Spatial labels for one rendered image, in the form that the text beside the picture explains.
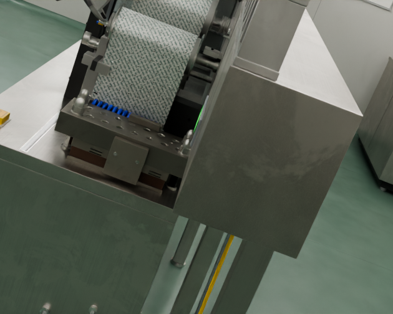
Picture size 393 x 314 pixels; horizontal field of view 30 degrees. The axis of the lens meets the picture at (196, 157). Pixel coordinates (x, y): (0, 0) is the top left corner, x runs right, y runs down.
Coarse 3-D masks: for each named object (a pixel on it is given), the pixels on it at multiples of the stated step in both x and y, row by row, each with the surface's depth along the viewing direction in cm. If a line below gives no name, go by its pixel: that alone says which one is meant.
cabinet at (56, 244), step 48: (0, 192) 200; (48, 192) 199; (0, 240) 205; (48, 240) 204; (96, 240) 203; (144, 240) 201; (0, 288) 210; (48, 288) 209; (96, 288) 207; (144, 288) 206
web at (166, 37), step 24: (144, 0) 230; (168, 0) 229; (192, 0) 230; (120, 24) 209; (144, 24) 210; (168, 24) 214; (192, 24) 231; (120, 48) 211; (144, 48) 210; (168, 48) 210; (192, 48) 210
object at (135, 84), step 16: (112, 48) 211; (112, 64) 213; (128, 64) 212; (144, 64) 212; (96, 80) 215; (112, 80) 214; (128, 80) 214; (144, 80) 213; (160, 80) 213; (176, 80) 213; (96, 96) 216; (112, 96) 216; (128, 96) 215; (144, 96) 215; (160, 96) 215; (144, 112) 217; (160, 112) 216
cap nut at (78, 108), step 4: (76, 100) 200; (80, 100) 199; (84, 100) 200; (76, 104) 199; (80, 104) 199; (84, 104) 200; (72, 108) 200; (76, 108) 199; (80, 108) 199; (84, 108) 201; (72, 112) 200; (76, 112) 200; (80, 112) 200
